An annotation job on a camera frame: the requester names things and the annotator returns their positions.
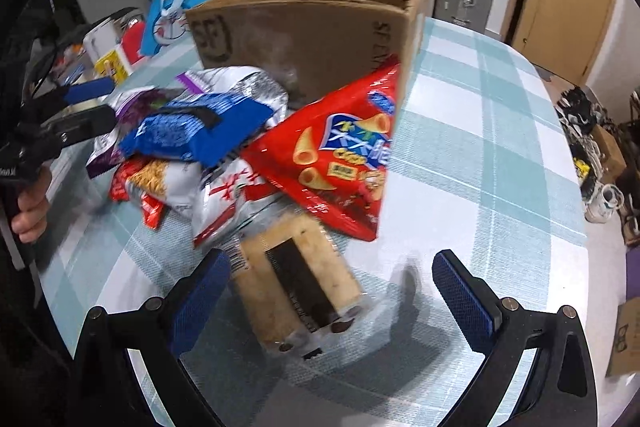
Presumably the brown cardboard box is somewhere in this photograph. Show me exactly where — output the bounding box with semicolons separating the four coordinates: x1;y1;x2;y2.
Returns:
185;0;431;105

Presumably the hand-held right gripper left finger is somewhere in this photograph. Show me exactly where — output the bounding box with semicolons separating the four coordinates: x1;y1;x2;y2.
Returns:
75;248;232;427

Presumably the red noodle snack packet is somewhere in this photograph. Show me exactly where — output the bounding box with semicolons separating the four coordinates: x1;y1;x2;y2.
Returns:
110;157;201;229

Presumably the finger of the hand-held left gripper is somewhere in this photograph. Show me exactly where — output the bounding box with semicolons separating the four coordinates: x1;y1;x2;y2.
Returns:
30;79;117;118
20;104;118;158

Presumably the silver snack bag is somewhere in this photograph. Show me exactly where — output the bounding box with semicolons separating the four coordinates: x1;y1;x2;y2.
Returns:
176;66;289;128

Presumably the red cone snack bag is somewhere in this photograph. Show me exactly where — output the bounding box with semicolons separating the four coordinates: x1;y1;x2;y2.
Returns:
241;55;403;242

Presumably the red and white snack bag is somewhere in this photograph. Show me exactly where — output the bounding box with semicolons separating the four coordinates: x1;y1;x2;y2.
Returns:
191;157;286;248

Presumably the yellow packet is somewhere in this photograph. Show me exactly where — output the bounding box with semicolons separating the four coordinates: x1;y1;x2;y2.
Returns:
95;48;132;84

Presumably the person's left hand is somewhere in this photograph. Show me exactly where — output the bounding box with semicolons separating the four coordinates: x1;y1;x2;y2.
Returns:
11;167;52;245

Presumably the blue cookie packet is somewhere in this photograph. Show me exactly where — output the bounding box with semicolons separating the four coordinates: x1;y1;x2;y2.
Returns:
118;93;275;168

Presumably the blue cartoon gift bag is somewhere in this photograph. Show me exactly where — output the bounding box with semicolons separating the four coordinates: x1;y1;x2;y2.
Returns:
140;0;222;56

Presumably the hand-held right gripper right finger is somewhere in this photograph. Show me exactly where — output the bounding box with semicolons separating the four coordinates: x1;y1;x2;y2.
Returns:
431;249;598;427

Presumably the pile of shoes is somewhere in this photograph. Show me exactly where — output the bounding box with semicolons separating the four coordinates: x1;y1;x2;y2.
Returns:
557;87;606;188

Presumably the printed cardboard box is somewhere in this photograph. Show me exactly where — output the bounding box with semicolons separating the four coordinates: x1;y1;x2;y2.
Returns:
605;302;640;378

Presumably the purple snack packet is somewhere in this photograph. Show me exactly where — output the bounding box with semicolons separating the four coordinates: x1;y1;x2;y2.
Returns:
86;87;166;180

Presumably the small cardboard box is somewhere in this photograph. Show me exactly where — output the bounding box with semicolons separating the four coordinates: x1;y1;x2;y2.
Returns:
595;127;627;184

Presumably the clear biscuit roll packet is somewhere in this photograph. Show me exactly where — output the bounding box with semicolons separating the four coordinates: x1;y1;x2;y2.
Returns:
220;212;396;358

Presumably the red plastic item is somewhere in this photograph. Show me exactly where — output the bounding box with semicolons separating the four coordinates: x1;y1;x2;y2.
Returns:
121;21;148;65

